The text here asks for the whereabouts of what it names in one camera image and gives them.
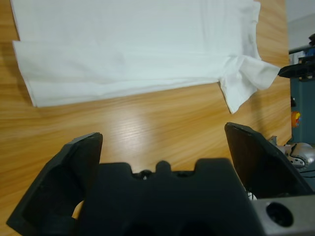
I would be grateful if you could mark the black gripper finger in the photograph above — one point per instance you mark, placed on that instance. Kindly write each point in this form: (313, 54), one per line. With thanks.
(258, 167)
(54, 177)

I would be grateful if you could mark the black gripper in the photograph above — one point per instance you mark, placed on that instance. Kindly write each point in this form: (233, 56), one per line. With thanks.
(308, 67)

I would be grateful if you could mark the white t-shirt with black logo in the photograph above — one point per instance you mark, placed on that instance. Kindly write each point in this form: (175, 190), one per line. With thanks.
(123, 49)

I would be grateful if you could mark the dark teal cabinet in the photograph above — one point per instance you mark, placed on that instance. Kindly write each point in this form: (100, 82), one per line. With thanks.
(304, 98)

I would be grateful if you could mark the orange and yellow toy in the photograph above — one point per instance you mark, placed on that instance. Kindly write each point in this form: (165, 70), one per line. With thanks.
(296, 119)

